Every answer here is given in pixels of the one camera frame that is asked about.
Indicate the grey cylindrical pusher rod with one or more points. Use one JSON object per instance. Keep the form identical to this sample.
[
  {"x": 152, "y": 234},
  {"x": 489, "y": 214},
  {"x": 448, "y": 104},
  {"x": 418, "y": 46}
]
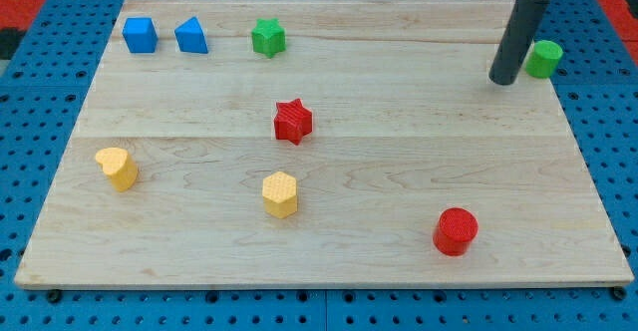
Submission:
[{"x": 521, "y": 27}]

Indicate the green cylinder block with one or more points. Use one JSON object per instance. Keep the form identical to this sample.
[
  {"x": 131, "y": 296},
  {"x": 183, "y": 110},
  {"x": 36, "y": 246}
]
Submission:
[{"x": 544, "y": 59}]

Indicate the red cylinder block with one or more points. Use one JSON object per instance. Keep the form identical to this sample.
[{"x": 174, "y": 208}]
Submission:
[{"x": 455, "y": 231}]

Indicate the red star block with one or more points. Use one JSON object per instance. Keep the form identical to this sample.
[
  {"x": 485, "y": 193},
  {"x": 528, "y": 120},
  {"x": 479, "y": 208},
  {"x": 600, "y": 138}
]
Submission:
[{"x": 292, "y": 121}]

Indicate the green star block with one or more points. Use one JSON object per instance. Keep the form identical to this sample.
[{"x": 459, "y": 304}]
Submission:
[{"x": 268, "y": 37}]

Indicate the yellow hexagon block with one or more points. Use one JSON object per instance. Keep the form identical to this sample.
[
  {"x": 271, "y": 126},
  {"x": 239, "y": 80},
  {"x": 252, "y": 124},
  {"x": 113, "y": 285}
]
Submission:
[{"x": 279, "y": 192}]

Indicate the wooden board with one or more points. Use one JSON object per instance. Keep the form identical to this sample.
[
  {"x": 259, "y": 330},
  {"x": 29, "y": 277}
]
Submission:
[{"x": 406, "y": 124}]

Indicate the blue triangle block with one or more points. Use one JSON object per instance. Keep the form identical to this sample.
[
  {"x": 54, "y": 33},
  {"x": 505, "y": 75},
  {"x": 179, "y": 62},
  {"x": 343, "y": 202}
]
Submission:
[{"x": 190, "y": 37}]

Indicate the blue cube block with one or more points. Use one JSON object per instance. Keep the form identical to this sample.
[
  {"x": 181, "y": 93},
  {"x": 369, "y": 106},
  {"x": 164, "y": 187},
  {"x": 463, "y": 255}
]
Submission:
[{"x": 140, "y": 35}]

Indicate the yellow heart block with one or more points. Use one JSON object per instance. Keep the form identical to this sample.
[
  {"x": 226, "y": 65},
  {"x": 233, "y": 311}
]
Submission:
[{"x": 118, "y": 166}]

